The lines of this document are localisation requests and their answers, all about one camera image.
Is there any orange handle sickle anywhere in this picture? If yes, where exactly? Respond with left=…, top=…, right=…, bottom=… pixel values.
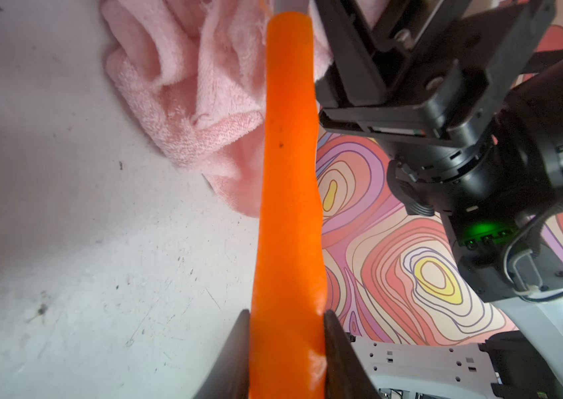
left=249, top=1, right=327, bottom=398

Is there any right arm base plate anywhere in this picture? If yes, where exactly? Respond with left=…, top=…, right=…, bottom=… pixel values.
left=349, top=335, right=501, bottom=398

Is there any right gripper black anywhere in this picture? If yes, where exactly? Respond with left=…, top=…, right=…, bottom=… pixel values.
left=316, top=1, right=555, bottom=200

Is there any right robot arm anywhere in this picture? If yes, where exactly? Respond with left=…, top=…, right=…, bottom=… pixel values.
left=316, top=1, right=563, bottom=398

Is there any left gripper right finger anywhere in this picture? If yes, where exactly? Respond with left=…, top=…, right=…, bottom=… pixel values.
left=324, top=310, right=380, bottom=399

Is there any pink terry rag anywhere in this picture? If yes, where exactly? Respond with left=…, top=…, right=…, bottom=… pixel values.
left=98, top=0, right=387, bottom=219

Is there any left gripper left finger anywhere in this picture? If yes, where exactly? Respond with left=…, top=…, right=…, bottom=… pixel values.
left=194, top=309, right=250, bottom=399

